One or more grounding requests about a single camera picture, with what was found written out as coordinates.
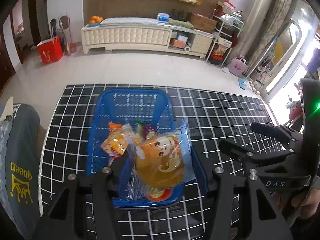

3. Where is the red paper bag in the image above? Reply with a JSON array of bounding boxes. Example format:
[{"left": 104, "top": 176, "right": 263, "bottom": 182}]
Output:
[{"left": 36, "top": 36, "right": 63, "bottom": 64}]

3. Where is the blue cartoon bread pack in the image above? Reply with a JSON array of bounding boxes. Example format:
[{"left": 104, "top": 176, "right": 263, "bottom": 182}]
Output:
[{"left": 125, "top": 118, "right": 195, "bottom": 201}]

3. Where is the grey queen print cushion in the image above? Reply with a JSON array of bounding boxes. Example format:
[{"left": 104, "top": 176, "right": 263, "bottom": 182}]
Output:
[{"left": 1, "top": 98, "right": 40, "bottom": 239}]

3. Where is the white TV cabinet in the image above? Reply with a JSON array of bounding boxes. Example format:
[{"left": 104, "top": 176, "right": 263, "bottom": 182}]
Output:
[{"left": 81, "top": 17, "right": 213, "bottom": 59}]

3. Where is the white metal shelf rack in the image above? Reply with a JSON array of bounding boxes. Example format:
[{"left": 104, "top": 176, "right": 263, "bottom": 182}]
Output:
[{"left": 206, "top": 5, "right": 245, "bottom": 67}]

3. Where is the orange snack pouch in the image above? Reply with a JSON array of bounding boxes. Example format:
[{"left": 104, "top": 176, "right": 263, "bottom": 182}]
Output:
[{"left": 101, "top": 122, "right": 135, "bottom": 159}]

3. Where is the blue tissue box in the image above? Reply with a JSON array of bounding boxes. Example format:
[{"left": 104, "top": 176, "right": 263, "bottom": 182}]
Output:
[{"left": 157, "top": 12, "right": 170, "bottom": 22}]

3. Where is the person's right hand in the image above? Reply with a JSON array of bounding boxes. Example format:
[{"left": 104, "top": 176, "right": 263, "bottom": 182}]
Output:
[{"left": 291, "top": 176, "right": 319, "bottom": 219}]

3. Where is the purple yellow chips bag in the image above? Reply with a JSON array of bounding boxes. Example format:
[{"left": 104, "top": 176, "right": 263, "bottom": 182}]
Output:
[{"left": 144, "top": 125, "right": 158, "bottom": 140}]

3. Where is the blue plastic basket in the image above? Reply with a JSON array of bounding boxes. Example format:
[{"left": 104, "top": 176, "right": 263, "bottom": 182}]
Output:
[{"left": 86, "top": 88, "right": 184, "bottom": 210}]

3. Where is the black white grid tablecloth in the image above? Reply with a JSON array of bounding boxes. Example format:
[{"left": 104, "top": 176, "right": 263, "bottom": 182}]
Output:
[{"left": 39, "top": 84, "right": 281, "bottom": 239}]

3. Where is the silver standing air conditioner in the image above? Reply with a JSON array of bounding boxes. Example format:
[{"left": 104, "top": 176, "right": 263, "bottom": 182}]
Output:
[{"left": 232, "top": 0, "right": 272, "bottom": 57}]

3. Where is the cardboard box on cabinet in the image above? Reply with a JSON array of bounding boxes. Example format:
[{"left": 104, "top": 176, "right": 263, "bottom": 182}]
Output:
[{"left": 189, "top": 13, "right": 217, "bottom": 34}]

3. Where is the pink gift bag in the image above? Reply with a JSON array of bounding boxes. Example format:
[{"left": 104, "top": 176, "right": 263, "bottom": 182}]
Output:
[{"left": 227, "top": 57, "right": 247, "bottom": 77}]

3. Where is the red yellow tofu snack bag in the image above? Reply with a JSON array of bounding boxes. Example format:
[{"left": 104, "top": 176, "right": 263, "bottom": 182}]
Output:
[{"left": 145, "top": 189, "right": 172, "bottom": 202}]

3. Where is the plate of oranges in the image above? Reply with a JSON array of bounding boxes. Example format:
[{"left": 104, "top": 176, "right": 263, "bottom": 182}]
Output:
[{"left": 88, "top": 15, "right": 104, "bottom": 27}]

